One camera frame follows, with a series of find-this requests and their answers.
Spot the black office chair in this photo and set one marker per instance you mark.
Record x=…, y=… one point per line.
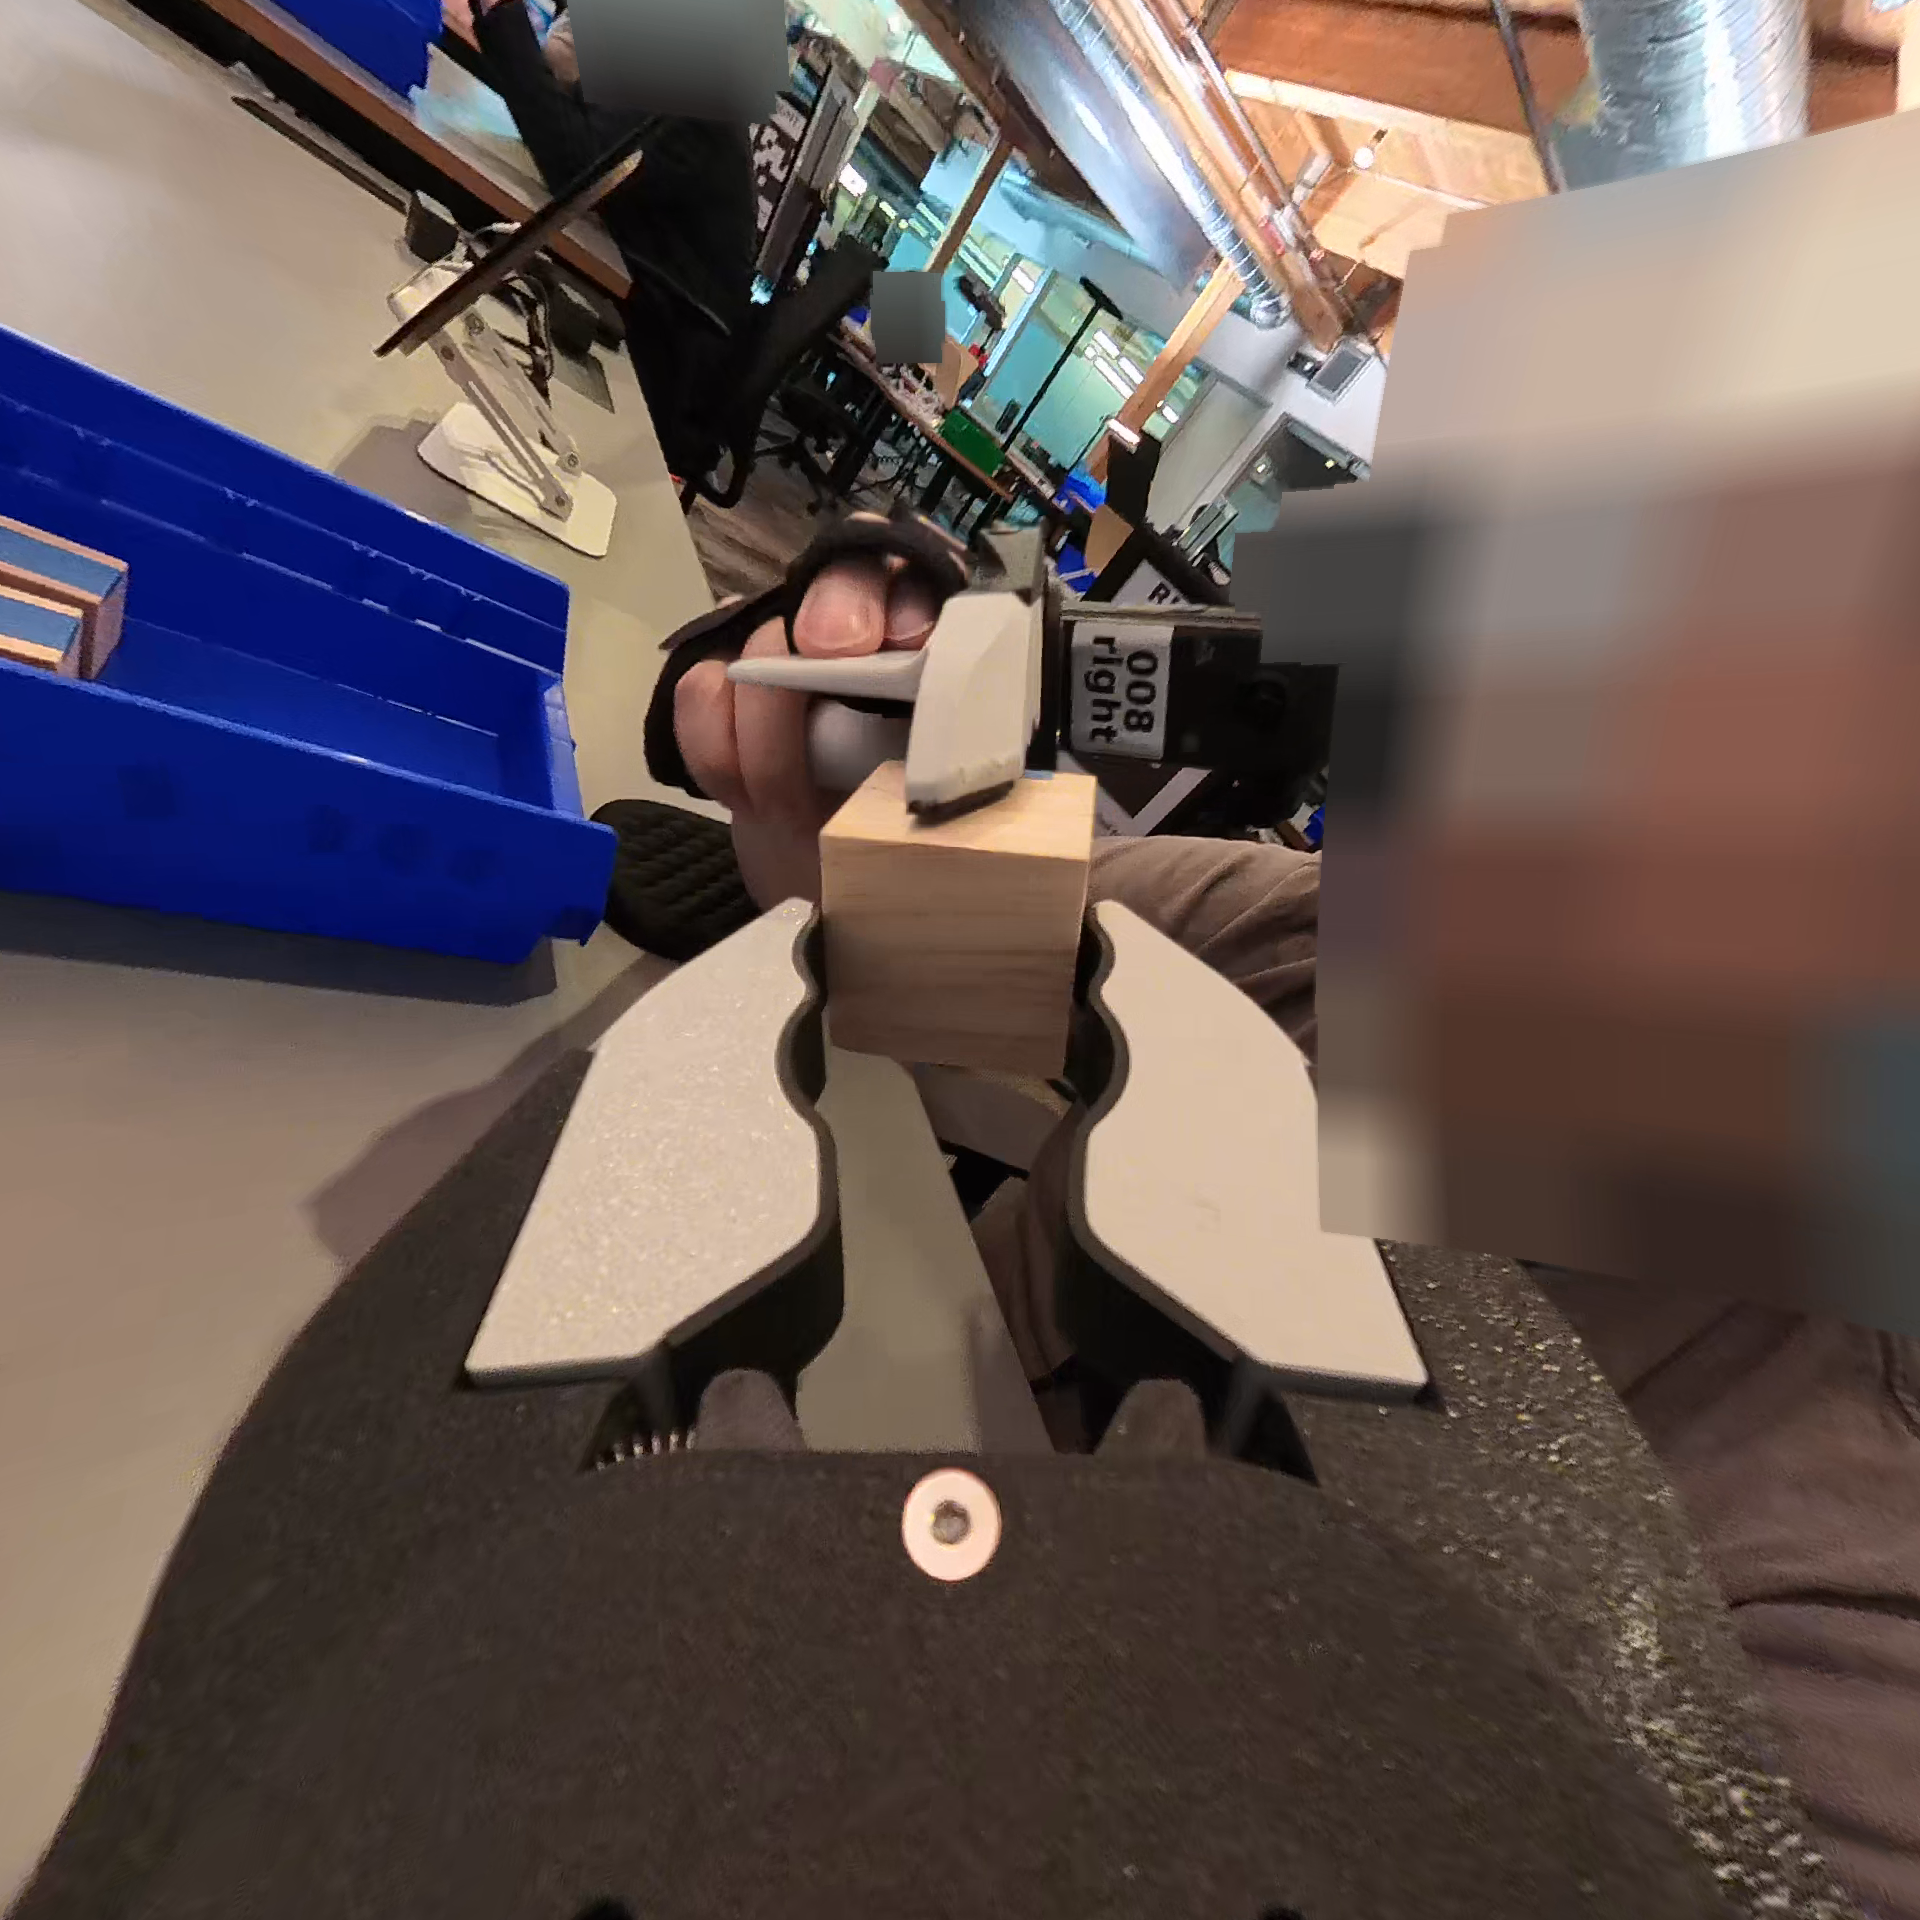
x=796, y=375

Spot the blue plastic bin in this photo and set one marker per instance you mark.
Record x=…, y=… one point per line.
x=300, y=779

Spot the black wrist rest pad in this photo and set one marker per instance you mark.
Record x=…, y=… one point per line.
x=676, y=885

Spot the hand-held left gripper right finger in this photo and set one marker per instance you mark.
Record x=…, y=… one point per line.
x=1244, y=1200

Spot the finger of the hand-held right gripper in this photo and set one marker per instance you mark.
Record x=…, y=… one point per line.
x=975, y=705

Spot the person's right hand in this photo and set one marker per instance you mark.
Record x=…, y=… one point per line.
x=764, y=749

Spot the wooden edged desk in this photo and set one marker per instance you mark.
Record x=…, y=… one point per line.
x=494, y=187

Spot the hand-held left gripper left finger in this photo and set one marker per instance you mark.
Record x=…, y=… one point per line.
x=646, y=1200

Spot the green box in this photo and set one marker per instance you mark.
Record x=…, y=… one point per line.
x=975, y=435

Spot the stacked blue storage bins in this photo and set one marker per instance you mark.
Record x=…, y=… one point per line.
x=376, y=31

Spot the silver ventilation duct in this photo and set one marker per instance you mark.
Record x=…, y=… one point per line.
x=1142, y=135
x=1682, y=76

